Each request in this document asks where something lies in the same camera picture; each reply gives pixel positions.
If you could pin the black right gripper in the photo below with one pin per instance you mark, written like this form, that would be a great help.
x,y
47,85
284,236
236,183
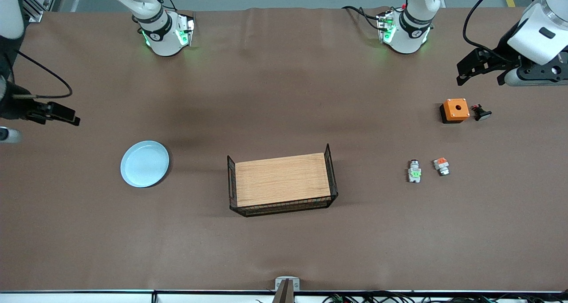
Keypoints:
x,y
12,106

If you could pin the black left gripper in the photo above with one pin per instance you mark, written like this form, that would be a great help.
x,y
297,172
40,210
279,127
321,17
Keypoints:
x,y
504,57

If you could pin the light blue round plate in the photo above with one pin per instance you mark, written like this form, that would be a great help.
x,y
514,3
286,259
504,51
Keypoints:
x,y
144,164

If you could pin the push button green contact block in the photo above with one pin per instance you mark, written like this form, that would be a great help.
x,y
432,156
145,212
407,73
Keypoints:
x,y
414,171

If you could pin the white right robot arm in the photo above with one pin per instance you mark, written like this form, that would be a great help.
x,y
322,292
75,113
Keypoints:
x,y
162,32

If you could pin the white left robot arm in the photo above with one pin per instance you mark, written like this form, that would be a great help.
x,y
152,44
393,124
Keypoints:
x,y
539,37

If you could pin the push button orange contact block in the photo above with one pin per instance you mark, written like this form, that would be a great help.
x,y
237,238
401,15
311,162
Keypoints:
x,y
441,165

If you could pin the small black switch part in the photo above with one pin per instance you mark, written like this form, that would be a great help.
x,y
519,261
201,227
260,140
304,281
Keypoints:
x,y
481,113

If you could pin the orange button enclosure box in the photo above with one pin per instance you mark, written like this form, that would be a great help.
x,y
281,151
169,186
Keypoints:
x,y
455,109

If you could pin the aluminium frame profile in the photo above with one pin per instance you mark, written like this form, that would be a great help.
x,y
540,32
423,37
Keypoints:
x,y
40,1

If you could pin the white table edge rail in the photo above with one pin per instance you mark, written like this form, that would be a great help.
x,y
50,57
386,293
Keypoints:
x,y
88,297

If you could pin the metal table edge bracket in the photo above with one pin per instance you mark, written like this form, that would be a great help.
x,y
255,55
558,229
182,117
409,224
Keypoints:
x,y
280,281

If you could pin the brown tapered post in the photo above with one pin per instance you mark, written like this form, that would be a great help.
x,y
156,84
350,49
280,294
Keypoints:
x,y
284,294

